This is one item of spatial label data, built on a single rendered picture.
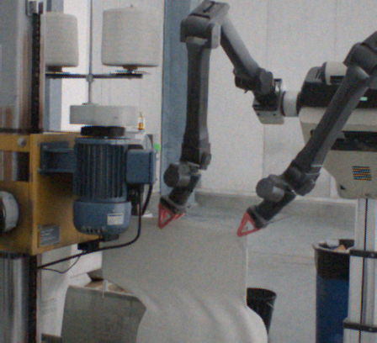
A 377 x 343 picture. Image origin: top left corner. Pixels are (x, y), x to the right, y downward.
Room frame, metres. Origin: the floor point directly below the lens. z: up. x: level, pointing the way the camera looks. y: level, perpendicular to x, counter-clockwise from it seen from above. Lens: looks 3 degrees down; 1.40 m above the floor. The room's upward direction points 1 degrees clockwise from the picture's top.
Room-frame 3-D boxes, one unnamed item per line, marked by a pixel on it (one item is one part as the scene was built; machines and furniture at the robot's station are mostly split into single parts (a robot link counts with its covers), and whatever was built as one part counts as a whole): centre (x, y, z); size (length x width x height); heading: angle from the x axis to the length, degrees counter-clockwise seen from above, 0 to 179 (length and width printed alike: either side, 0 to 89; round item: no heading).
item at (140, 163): (1.90, 0.12, 1.25); 0.10 x 0.08 x 0.12; 179
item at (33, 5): (1.91, 0.41, 1.68); 0.05 x 0.03 x 0.06; 154
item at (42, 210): (2.03, 0.43, 1.18); 0.34 x 0.25 x 0.31; 154
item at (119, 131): (1.90, 0.23, 1.35); 0.12 x 0.12 x 0.04
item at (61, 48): (2.15, 0.40, 1.61); 0.15 x 0.14 x 0.17; 64
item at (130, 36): (2.03, 0.17, 1.61); 0.17 x 0.17 x 0.17
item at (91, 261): (5.09, 0.86, 0.32); 0.66 x 0.43 x 0.15; 156
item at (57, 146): (1.90, 0.32, 1.27); 0.12 x 0.09 x 0.09; 154
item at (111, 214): (1.90, 0.23, 1.21); 0.15 x 0.15 x 0.25
